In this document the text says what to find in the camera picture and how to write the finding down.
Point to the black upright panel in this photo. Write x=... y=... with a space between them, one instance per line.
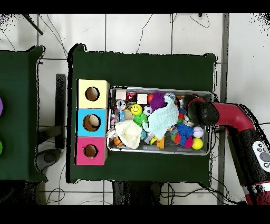
x=60 y=105

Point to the yellow smiley ball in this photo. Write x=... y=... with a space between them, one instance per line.
x=136 y=109

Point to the small soccer ball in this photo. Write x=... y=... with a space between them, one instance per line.
x=148 y=110

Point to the purple round object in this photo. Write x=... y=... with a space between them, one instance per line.
x=0 y=106

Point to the blue puffer ball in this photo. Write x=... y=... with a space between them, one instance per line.
x=184 y=131

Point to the cream yellow cloth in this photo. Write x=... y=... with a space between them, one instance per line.
x=128 y=133

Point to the mint green cloth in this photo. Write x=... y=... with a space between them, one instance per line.
x=164 y=118

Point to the dark green table cloth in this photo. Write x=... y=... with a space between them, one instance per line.
x=137 y=69

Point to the dark slanted rod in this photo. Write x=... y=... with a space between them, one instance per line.
x=32 y=24

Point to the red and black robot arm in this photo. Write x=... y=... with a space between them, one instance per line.
x=232 y=116

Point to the green round object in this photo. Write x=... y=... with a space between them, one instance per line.
x=0 y=148

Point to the white baseball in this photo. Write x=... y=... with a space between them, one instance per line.
x=198 y=132

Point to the green cloth side table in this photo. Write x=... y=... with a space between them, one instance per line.
x=16 y=116

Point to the plain wooden cube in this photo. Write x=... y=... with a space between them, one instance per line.
x=121 y=94
x=142 y=98

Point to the purple spiky ball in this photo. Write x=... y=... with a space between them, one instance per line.
x=157 y=101

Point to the metal mesh bin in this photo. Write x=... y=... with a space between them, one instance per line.
x=183 y=149

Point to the green spiky ball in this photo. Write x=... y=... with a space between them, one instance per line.
x=139 y=119

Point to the grey floor stand base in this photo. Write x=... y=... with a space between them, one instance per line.
x=49 y=157

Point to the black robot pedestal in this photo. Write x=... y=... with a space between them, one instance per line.
x=135 y=192

